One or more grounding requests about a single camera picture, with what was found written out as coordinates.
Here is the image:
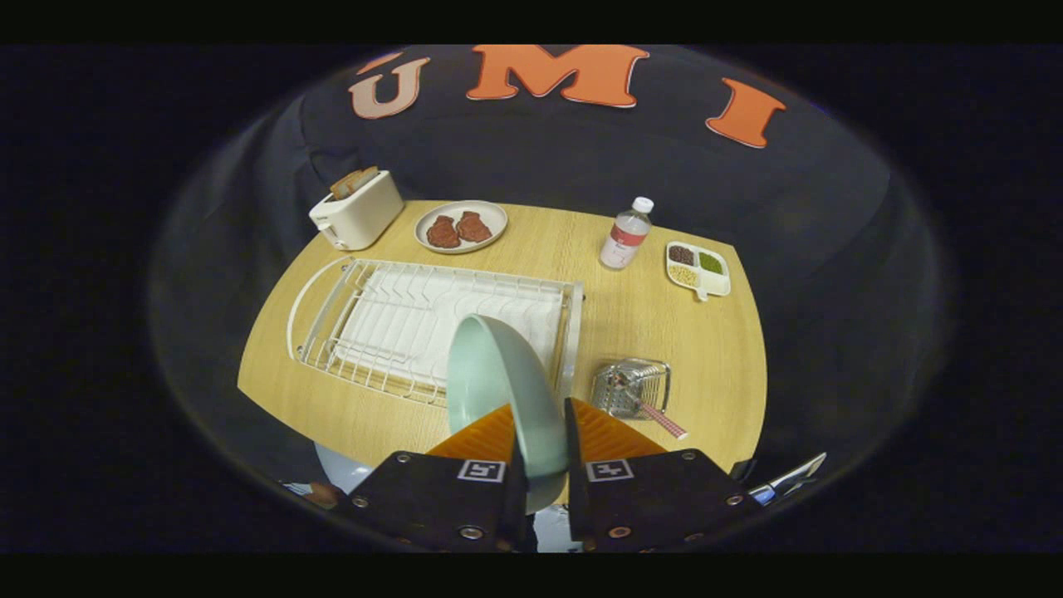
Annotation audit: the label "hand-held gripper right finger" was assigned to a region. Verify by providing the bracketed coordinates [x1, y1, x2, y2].
[565, 398, 762, 554]

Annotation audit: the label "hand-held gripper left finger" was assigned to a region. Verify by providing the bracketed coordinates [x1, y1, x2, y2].
[348, 404, 530, 554]

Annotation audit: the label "metal wire basket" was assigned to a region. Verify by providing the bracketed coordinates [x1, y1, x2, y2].
[590, 358, 672, 420]

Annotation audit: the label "spoon with checked handle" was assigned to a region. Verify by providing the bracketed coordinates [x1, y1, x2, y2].
[610, 370, 688, 439]

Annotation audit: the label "mint green plate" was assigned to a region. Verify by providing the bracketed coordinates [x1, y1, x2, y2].
[446, 314, 572, 516]

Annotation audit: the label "white wire dish rack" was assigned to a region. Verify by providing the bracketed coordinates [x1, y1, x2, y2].
[287, 256, 585, 409]

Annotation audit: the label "white divided dish with beans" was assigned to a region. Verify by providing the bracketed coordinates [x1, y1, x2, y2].
[665, 241, 732, 301]

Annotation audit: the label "beige plate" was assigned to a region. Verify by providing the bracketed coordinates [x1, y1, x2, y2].
[414, 200, 508, 254]

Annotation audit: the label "clear bottle with red label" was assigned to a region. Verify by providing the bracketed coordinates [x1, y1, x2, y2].
[600, 196, 654, 271]

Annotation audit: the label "white toaster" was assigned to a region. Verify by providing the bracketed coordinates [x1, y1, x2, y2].
[309, 169, 405, 252]

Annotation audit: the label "brown toast slices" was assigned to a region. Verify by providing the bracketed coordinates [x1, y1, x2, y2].
[330, 166, 380, 200]

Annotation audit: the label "black backdrop cloth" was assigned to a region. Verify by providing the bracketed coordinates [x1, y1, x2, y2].
[149, 45, 956, 499]

